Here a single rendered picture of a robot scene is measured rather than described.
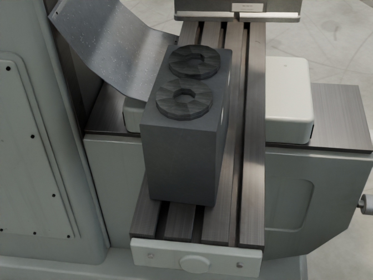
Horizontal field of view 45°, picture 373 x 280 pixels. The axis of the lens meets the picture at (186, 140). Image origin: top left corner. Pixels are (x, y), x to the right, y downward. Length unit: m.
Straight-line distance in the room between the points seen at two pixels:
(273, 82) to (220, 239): 0.60
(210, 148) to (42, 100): 0.57
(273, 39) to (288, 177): 1.89
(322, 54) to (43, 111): 2.13
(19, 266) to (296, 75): 1.15
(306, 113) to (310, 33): 2.04
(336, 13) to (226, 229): 2.80
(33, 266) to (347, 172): 1.12
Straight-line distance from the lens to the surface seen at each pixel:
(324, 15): 3.40
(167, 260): 0.80
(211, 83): 0.74
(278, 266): 1.65
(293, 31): 3.17
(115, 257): 1.68
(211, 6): 1.27
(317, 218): 1.43
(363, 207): 1.40
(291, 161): 1.23
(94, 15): 1.20
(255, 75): 1.08
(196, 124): 0.67
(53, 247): 1.67
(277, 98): 1.19
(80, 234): 1.55
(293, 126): 1.15
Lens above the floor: 1.62
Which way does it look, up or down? 45 degrees down
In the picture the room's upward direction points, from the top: 2 degrees counter-clockwise
